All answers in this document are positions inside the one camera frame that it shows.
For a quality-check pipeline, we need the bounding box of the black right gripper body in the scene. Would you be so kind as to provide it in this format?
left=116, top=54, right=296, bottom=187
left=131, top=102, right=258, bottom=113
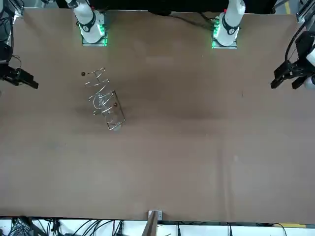
left=0, top=43, right=13, bottom=67

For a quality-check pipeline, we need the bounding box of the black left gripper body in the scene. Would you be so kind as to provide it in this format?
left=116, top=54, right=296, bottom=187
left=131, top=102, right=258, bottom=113
left=294, top=30, right=315, bottom=66

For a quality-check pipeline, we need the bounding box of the clear glass goblet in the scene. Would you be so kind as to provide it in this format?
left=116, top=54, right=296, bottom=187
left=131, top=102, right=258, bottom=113
left=91, top=92, right=113, bottom=113

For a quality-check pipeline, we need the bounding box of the black box with white print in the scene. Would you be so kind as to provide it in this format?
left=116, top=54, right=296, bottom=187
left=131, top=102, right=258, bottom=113
left=11, top=216, right=32, bottom=236

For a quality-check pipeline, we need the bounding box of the black cable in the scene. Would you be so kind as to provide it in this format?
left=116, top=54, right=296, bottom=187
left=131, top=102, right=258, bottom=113
left=284, top=19, right=307, bottom=63
left=168, top=12, right=216, bottom=28

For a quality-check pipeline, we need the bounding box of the aluminium frame corner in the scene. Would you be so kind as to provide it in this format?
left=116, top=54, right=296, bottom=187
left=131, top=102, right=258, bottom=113
left=13, top=0, right=25, bottom=18
left=296, top=0, right=315, bottom=23

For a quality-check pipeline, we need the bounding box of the silver wire goblet holder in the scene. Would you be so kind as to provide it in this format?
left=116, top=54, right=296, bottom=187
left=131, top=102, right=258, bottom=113
left=81, top=66, right=126, bottom=130

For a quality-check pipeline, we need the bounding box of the aluminium profile post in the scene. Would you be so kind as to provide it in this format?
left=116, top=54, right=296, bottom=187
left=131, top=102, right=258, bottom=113
left=147, top=208, right=163, bottom=236

